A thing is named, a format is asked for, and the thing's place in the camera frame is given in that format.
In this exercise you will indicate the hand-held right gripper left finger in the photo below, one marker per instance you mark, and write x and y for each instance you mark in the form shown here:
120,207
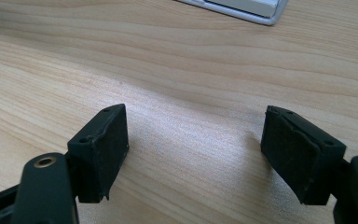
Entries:
101,155

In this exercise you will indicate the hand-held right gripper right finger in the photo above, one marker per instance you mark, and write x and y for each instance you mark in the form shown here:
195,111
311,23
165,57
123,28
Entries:
301,155

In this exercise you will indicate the white flat device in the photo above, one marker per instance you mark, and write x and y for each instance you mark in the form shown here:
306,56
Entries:
245,9

